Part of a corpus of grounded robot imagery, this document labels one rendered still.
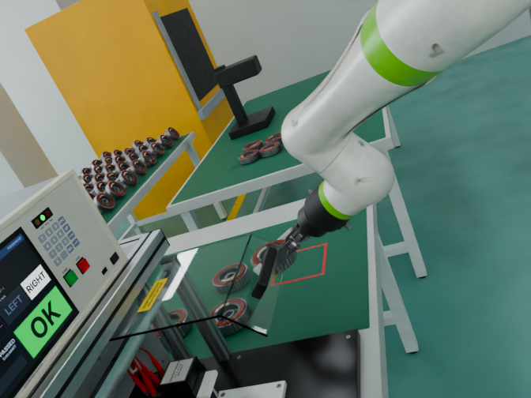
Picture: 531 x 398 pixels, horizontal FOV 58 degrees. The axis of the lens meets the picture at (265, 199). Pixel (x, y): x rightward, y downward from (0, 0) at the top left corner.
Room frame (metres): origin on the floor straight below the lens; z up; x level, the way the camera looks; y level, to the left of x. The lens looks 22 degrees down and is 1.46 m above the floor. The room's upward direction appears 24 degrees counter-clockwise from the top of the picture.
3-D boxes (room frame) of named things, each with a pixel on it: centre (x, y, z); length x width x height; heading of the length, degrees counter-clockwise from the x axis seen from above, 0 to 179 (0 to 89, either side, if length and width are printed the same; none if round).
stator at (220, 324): (1.09, 0.21, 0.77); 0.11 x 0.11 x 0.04
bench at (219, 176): (2.91, -0.37, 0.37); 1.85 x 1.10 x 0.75; 160
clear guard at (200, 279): (0.79, 0.19, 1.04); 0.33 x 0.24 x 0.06; 70
